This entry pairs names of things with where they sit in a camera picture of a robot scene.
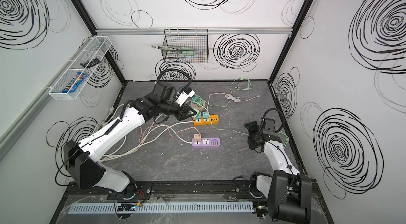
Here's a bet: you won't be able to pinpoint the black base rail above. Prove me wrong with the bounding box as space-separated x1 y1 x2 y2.
62 180 258 201

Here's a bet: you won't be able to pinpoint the pink plug adapter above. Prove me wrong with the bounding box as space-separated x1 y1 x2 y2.
193 134 202 142

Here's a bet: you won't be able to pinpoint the white power cords bundle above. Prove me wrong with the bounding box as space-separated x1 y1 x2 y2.
89 104 196 164

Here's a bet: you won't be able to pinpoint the teal plug adapter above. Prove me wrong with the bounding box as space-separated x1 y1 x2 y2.
195 112 203 121
203 112 210 121
192 95 200 102

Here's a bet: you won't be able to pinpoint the orange power strip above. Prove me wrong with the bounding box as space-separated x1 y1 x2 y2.
193 115 219 126

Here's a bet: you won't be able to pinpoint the green plug adapter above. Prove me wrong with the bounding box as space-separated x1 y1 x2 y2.
197 98 205 107

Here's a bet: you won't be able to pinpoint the white lilac usb cable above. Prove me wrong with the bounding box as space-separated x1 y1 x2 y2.
207 92 261 107

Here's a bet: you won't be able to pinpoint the pink usb cable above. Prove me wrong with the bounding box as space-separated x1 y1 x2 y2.
137 124 200 145

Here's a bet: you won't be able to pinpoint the grey slotted cable duct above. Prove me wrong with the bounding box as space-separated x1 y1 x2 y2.
67 201 254 214

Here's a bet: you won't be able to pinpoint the white wire wall basket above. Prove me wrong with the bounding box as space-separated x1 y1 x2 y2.
48 36 112 101

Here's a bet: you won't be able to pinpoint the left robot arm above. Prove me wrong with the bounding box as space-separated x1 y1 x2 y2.
62 81 196 200

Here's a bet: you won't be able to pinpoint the light green cable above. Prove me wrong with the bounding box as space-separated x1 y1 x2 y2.
229 78 253 98

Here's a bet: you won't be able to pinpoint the round pink power strip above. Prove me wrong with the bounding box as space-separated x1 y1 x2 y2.
190 100 206 112

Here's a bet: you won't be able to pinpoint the purple power strip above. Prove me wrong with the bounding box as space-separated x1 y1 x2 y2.
192 137 221 149

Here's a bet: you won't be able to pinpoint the blue candy packet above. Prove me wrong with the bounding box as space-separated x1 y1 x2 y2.
62 72 87 93

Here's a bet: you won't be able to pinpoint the metal tongs in basket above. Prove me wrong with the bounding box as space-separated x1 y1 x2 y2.
151 45 196 57

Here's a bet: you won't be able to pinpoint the black wire wall basket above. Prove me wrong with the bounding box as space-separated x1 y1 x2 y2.
160 28 209 63

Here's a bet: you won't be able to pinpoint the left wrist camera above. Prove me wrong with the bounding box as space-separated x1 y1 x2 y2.
175 86 195 107

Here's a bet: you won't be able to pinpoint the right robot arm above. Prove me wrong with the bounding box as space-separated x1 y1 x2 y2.
244 118 312 224

